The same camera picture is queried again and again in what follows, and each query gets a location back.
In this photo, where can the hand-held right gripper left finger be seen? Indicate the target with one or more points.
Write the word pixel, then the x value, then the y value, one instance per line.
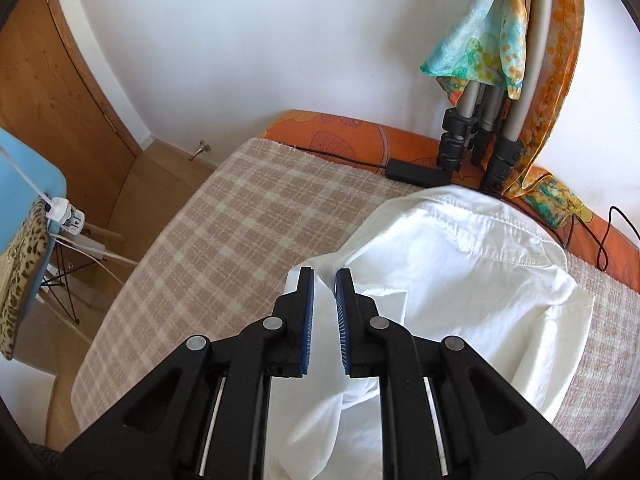
pixel 306 320

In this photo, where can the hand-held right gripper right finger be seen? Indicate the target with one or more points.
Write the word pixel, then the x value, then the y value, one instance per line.
pixel 344 320

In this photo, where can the white long-sleeved shirt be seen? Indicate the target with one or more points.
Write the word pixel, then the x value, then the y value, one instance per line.
pixel 450 270

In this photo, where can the beige checked blanket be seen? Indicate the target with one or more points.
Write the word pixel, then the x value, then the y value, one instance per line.
pixel 200 240

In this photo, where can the black power adapter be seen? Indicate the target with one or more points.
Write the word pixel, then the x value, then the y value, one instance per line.
pixel 415 172

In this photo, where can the orange patterned mattress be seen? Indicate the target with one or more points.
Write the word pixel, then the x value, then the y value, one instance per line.
pixel 340 135

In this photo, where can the metal door stopper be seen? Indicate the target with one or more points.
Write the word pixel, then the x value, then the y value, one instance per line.
pixel 200 150

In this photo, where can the folded grey tripod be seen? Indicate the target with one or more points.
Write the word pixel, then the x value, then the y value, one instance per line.
pixel 487 105

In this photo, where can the white clip lamp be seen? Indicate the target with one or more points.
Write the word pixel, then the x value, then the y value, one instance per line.
pixel 62 212

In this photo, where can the leopard print cloth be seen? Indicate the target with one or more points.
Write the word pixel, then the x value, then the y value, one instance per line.
pixel 25 250

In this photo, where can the colourful silk scarf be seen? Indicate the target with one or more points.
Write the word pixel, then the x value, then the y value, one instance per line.
pixel 480 35

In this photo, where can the blue chair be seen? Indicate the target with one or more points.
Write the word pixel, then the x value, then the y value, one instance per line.
pixel 20 175

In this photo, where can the wooden door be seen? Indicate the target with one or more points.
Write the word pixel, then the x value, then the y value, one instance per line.
pixel 45 85

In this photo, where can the orange patterned cloth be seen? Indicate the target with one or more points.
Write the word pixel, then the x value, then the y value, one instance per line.
pixel 560 35

